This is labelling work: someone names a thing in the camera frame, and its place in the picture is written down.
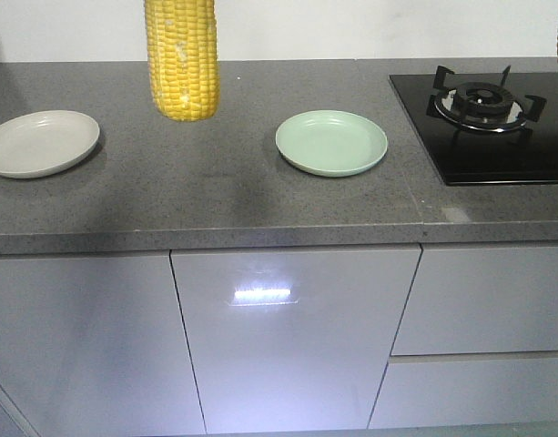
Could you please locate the black gas burner grate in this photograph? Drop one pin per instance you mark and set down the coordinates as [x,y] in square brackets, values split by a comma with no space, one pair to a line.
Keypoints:
[479,106]

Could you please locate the black glass gas hob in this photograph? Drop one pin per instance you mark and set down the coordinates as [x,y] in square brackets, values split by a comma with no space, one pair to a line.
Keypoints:
[462,157]

